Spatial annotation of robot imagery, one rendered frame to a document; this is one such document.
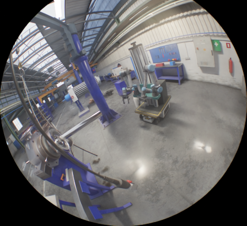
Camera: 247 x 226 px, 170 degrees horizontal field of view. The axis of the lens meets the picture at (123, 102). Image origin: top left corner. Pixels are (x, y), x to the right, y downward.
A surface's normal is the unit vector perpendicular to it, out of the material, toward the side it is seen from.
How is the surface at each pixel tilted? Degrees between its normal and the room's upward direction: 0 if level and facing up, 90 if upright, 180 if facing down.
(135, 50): 90
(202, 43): 90
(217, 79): 90
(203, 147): 0
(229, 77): 90
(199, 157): 0
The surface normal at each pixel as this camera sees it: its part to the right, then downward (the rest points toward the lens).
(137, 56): -0.69, 0.53
